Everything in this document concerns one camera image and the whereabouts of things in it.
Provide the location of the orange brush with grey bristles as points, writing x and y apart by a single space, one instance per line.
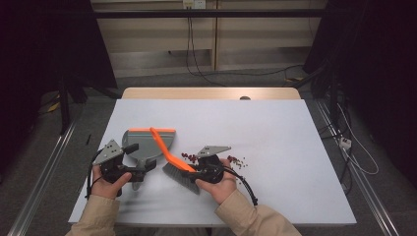
170 157

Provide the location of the white table cover board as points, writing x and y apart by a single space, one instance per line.
249 121

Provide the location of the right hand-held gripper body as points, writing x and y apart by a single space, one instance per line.
211 164

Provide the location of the black metal stand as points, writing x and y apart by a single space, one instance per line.
64 108

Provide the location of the person's right hand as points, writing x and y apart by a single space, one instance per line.
223 190

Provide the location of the aluminium floor rail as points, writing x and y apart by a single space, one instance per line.
42 177
364 183

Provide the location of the person's left hand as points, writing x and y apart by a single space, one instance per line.
108 188

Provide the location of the dark curtain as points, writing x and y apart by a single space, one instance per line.
377 59

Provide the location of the grey dustpan with orange edge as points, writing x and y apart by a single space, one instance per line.
144 142

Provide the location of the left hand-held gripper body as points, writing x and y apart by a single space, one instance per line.
109 152

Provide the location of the black horizontal bar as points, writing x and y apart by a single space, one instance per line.
209 13

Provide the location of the red and green beans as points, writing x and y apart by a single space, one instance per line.
234 160

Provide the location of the white wall socket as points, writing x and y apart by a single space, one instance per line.
194 4

